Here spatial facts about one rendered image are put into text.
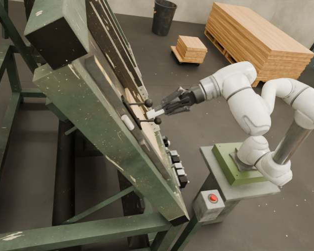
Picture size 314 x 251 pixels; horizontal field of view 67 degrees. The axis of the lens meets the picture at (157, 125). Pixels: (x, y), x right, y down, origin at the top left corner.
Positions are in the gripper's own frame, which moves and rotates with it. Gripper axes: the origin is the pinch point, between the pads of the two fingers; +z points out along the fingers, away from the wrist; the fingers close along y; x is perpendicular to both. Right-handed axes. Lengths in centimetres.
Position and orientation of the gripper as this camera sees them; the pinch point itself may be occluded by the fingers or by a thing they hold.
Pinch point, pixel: (155, 112)
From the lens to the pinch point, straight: 95.5
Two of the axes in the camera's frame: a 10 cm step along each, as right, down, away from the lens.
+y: 3.3, 6.0, 7.3
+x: -2.4, -6.9, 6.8
